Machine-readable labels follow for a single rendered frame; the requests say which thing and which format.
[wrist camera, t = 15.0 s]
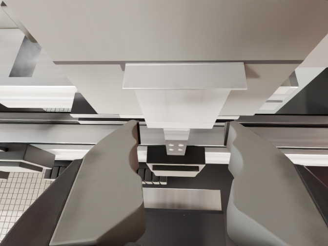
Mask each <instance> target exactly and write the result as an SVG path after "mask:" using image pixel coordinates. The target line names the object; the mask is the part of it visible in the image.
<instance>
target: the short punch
mask: <svg viewBox="0 0 328 246"><path fill-rule="evenodd" d="M143 200H144V211H145V223H146V230H145V233H144V235H143V236H142V237H141V238H140V239H139V240H137V241H136V243H139V244H141V245H142V246H226V233H225V220H224V212H223V210H222V208H221V194H220V190H208V189H176V188H144V187H143Z"/></svg>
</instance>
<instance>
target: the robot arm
mask: <svg viewBox="0 0 328 246"><path fill-rule="evenodd" d="M139 144H141V137H140V125H139V121H136V120H130V121H128V122H127V123H125V124H124V125H122V126H121V127H119V128H118V129H116V130H115V131H113V132H112V133H110V134H109V135H107V136H106V137H104V138H103V139H101V140H100V141H99V142H98V143H96V144H95V145H94V146H93V147H92V148H91V149H90V150H89V151H88V152H87V153H86V154H85V155H84V156H83V157H82V158H81V159H74V160H73V162H72V163H71V164H70V165H69V166H68V167H67V168H66V169H65V170H64V171H63V172H62V173H61V174H60V175H59V176H58V177H57V178H56V179H55V180H54V182H53V183H52V184H51V185H50V186H49V187H48V188H47V189H46V190H45V191H44V192H43V193H42V194H41V195H40V196H39V197H38V198H37V199H36V200H35V201H34V202H33V203H32V204H31V205H30V206H29V208H28V209H27V210H26V211H25V212H24V213H23V214H22V215H21V216H20V217H19V219H18V220H17V221H16V222H15V224H14V225H13V226H12V227H11V229H10V230H9V231H8V232H7V234H6V235H5V237H4V238H3V240H2V241H1V242H0V246H142V245H141V244H139V243H136V241H137V240H139V239H140V238H141V237H142V236H143V235H144V233H145V230H146V223H145V211H144V195H143V184H142V179H141V177H140V176H139V175H138V174H137V173H136V171H137V169H138V168H139V161H138V151H137V147H138V146H139ZM224 146H226V147H227V149H228V150H229V151H230V153H231V154H230V159H229V165H228V170H229V171H230V172H231V174H232V175H233V177H234V179H233V181H232V186H231V191H230V196H229V201H228V206H227V211H226V212H227V233H228V235H229V237H230V239H231V240H232V241H233V242H234V243H236V244H237V245H238V246H328V187H327V186H326V185H325V184H324V183H323V182H321V181H320V180H319V179H318V178H317V177H316V176H315V175H314V174H313V173H312V172H310V171H309V170H308V169H307V168H306V167H305V166H304V165H303V164H294V163H293V162H292V161H291V160H290V159H289V158H288V157H287V156H286V155H285V154H284V153H283V152H282V151H280V150H279V149H278V148H277V147H275V146H274V145H273V144H271V143H270V142H268V141H267V140H265V139H264V138H262V137H261V136H259V135H257V134H256V133H254V132H253V131H251V130H249V129H248V128H246V127H244V126H243V125H241V124H240V123H238V122H236V121H231V122H226V123H225V126H224Z"/></svg>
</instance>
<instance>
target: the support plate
mask: <svg viewBox="0 0 328 246"><path fill-rule="evenodd" d="M3 2H4V3H5V4H6V5H7V6H8V7H9V9H10V10H11V11H12V12H13V13H14V15H15V16H16V17H17V18H18V19H19V21H20V22H21V23H22V24H23V25H24V27H25V28H26V29H27V30H28V31H29V32H30V34H31V35H32V36H33V37H34V38H35V40H36V41H37V42H38V43H39V44H40V46H41V47H42V48H43V49H44V50H45V51H46V53H47V54H48V55H49V56H50V58H51V59H52V60H53V61H235V60H304V59H305V58H306V57H307V56H308V55H309V54H310V53H311V51H312V50H313V49H314V48H315V47H316V46H317V45H318V44H319V43H320V41H321V40H322V39H323V38H324V37H325V36H326V35H327V34H328V0H3ZM299 65H300V64H244V67H245V74H246V83H247V90H231V91H230V93H229V95H228V97H227V99H226V101H225V103H224V105H223V107H222V109H221V111H220V113H219V115H244V116H253V115H254V114H255V113H256V112H257V111H258V110H259V109H260V108H261V107H262V105H263V104H264V103H265V102H266V101H267V100H268V99H269V98H270V97H271V96H272V94H273V93H274V92H275V91H276V90H277V89H278V88H279V87H280V86H281V85H282V83H283V82H284V81H285V80H286V79H287V78H288V77H289V76H290V75H291V73H292V72H293V71H294V70H295V69H296V68H297V67H298V66H299ZM57 66H58V67H59V68H60V69H61V71H62V72H63V73H64V74H65V75H66V76H67V77H68V78H69V80H70V81H71V82H72V83H73V85H74V86H75V87H76V88H77V89H78V90H79V92H80V93H81V94H82V95H83V96H84V98H85V99H86V100H87V101H88V102H89V104H90V105H91V106H92V107H93V108H94V109H95V111H96V112H97V113H98V114H143V113H142V110H141V107H140V104H139V101H138V98H137V96H136V93H135V90H123V80H124V72H125V71H122V69H121V66H120V64H59V65H57Z"/></svg>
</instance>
